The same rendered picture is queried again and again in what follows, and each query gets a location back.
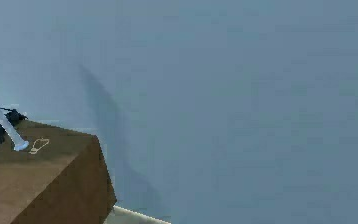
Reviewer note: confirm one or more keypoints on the white lamp pole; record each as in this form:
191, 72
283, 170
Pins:
3, 123

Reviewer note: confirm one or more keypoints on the brown wooden cabinet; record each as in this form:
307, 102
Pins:
37, 186

